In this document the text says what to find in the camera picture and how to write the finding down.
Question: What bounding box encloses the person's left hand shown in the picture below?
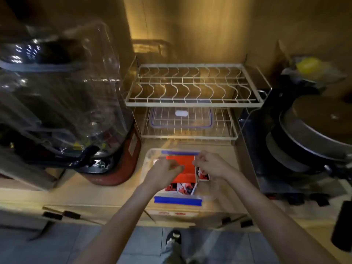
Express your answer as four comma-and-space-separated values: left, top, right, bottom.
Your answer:
143, 159, 185, 192

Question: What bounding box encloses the person's right hand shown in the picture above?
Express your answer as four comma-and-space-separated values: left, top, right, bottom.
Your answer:
192, 150, 238, 180

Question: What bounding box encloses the orange packet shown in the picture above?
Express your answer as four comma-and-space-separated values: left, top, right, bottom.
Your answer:
166, 155, 197, 184

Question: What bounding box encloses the person's left forearm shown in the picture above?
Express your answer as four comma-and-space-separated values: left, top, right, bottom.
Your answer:
73, 183, 165, 264

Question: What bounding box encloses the person's right forearm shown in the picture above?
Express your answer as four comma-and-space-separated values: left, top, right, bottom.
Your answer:
220, 169, 340, 264

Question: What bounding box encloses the red white black packet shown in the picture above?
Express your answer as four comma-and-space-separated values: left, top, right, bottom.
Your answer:
164, 182, 198, 196

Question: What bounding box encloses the clear container with blue clips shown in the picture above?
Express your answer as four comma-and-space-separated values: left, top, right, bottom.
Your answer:
140, 147, 221, 207

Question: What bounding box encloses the clear lid with blue rim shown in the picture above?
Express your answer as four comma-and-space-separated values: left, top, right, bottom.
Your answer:
148, 107, 215, 130

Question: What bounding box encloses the black gas stove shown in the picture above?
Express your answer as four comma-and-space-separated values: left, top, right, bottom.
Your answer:
238, 87, 352, 207

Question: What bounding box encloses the person's black shoe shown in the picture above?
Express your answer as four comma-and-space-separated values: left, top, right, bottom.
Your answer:
165, 229, 182, 245

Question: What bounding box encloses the person's grey trouser leg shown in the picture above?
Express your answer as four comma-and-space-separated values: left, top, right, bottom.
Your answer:
160, 240, 189, 264

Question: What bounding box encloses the black stove knob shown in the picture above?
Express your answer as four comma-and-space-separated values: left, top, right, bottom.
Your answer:
287, 193, 305, 206
313, 193, 330, 207

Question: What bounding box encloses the metal pot with lid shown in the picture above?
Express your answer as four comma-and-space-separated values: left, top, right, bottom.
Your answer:
265, 94, 352, 174

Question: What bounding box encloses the red blender with clear cover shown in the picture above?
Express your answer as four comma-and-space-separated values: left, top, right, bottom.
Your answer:
0, 20, 142, 192

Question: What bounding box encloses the yellow item in plastic bag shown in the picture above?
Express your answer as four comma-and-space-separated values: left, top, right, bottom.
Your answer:
281, 55, 347, 86

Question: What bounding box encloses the white wire dish rack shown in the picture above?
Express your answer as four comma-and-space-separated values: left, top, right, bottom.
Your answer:
123, 54, 273, 141

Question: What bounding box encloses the wooden cabinet with black handles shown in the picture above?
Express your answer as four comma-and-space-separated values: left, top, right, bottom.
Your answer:
0, 187, 333, 234

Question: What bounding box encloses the black handle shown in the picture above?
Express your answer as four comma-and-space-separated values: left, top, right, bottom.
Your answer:
331, 200, 352, 252

